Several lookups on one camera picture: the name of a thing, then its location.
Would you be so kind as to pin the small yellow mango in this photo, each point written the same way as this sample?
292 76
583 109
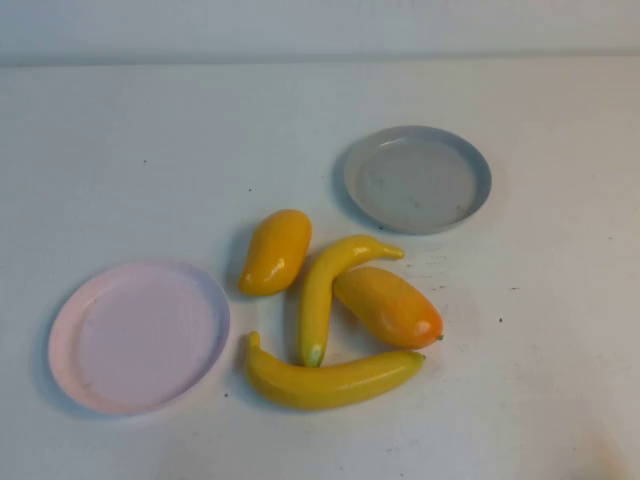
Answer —
275 255

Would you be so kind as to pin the slim banana with green end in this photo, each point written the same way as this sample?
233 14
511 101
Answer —
317 295

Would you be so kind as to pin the large mango with orange blush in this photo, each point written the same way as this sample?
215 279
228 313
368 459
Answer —
390 307

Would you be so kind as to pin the thick banana with dark tip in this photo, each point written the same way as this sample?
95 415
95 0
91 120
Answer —
320 387

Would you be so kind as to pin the grey round plate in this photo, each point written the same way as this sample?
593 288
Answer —
415 185

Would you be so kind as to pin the pink round plate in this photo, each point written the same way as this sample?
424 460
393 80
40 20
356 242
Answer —
145 345

